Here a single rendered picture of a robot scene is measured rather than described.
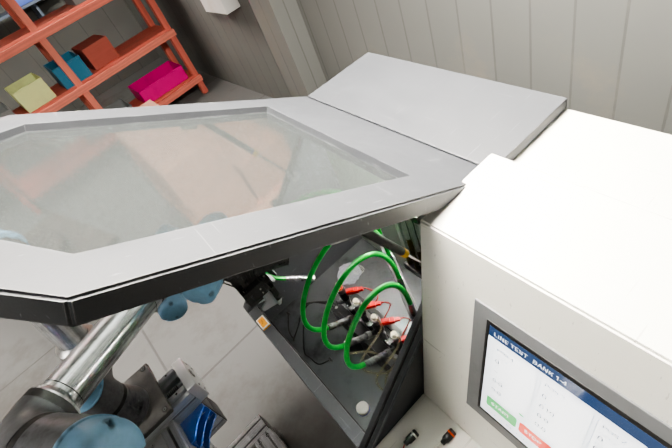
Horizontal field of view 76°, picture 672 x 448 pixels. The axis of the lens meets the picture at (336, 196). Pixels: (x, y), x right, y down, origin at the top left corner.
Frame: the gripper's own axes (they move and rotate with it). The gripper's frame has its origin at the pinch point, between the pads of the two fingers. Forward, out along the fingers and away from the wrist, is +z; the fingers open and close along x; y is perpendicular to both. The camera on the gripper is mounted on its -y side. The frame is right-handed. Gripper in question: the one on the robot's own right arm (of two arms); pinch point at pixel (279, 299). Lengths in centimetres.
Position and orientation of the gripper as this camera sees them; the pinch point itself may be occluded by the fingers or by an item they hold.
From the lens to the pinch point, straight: 124.2
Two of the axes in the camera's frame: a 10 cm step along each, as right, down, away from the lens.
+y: -7.3, 6.2, -3.0
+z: 3.1, 6.9, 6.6
